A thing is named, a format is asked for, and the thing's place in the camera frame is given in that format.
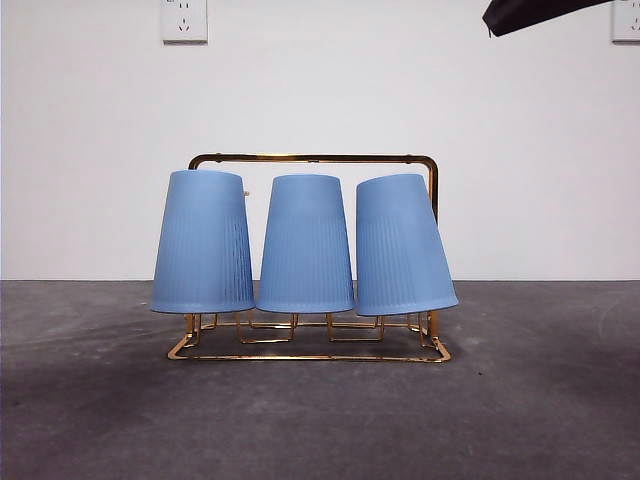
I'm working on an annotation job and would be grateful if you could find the blue ribbed plastic cup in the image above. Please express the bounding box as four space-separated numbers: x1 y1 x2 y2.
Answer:
254 174 357 315
353 173 460 318
150 169 258 315

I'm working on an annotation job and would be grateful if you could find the white wall socket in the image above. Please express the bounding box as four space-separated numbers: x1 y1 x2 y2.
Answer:
160 0 208 43
611 0 640 43

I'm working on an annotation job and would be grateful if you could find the gold wire cup holder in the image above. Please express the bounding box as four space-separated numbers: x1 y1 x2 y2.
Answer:
166 152 452 363

